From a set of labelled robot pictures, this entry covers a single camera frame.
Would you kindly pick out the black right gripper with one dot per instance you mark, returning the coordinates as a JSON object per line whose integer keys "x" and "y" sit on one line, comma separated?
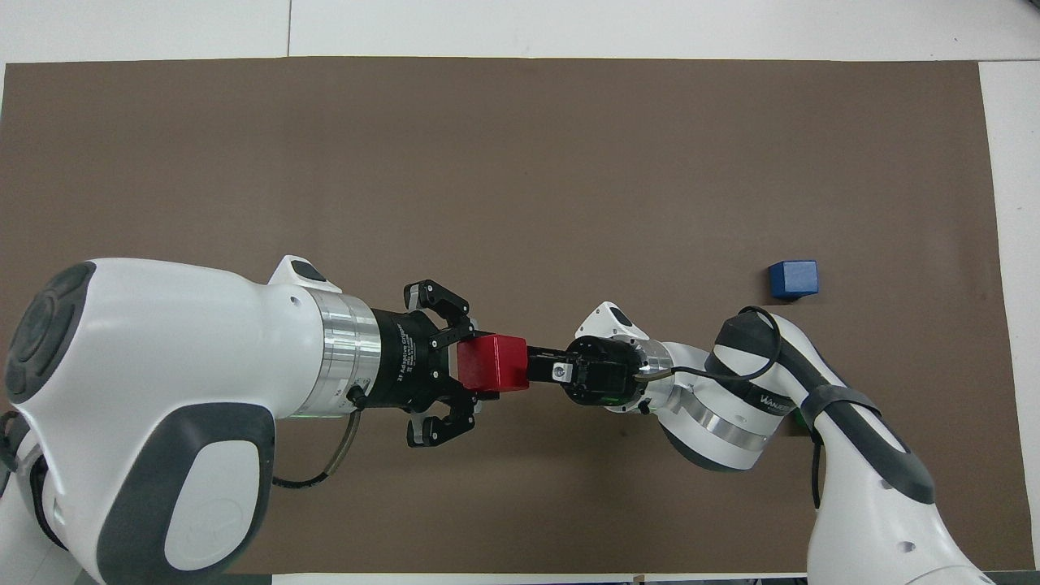
{"x": 605, "y": 374}

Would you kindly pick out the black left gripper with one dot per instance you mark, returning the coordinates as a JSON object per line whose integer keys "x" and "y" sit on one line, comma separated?
{"x": 410, "y": 361}

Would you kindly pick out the red cube block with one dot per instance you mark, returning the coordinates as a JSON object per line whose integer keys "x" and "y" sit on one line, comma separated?
{"x": 487, "y": 361}

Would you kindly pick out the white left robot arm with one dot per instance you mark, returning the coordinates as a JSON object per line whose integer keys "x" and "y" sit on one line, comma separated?
{"x": 162, "y": 390}

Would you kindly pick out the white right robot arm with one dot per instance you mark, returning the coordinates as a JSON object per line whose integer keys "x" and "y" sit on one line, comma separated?
{"x": 861, "y": 504}

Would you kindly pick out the green cube block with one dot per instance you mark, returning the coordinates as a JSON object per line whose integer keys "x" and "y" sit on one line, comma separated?
{"x": 800, "y": 422}

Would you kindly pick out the blue cube block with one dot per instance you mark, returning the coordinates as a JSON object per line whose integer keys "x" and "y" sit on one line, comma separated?
{"x": 794, "y": 279}

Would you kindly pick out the brown table mat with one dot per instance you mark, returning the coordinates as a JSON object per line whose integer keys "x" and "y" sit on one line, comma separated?
{"x": 520, "y": 162}

